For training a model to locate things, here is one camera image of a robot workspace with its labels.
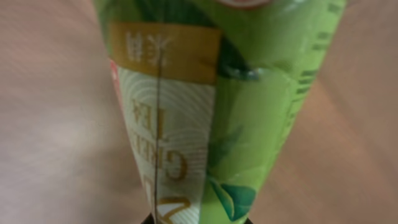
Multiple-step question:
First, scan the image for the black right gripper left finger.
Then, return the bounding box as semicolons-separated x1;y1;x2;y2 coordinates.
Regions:
141;214;154;224

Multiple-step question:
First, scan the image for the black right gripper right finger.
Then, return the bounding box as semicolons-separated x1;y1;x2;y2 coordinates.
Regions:
244;218;253;224

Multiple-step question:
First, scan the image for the green snack packet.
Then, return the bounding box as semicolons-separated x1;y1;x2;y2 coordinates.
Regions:
94;0;347;224

